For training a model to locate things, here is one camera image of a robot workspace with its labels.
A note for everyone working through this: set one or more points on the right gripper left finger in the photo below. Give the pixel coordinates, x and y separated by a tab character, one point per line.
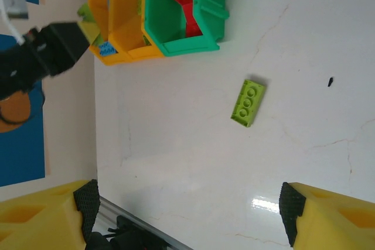
35	223

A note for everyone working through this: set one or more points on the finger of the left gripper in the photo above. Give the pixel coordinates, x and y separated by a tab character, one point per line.
67	45

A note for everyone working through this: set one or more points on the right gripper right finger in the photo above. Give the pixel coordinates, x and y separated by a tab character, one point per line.
337	223

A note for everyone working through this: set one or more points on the lime green lego brick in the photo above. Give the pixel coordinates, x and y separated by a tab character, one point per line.
248	102
145	39
85	13

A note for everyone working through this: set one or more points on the blue lego brick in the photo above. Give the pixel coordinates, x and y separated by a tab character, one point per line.
107	49

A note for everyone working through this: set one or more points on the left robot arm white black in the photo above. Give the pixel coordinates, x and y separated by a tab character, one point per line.
129	235

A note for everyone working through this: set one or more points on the yellow plastic bin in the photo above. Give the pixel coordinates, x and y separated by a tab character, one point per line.
99	4
126	36

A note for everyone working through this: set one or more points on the small black debris speck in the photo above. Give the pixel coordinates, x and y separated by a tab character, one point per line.
330	81

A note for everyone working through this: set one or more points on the green plastic bin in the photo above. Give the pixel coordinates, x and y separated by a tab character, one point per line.
211	7

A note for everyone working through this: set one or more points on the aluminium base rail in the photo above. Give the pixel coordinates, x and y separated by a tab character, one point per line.
111	207

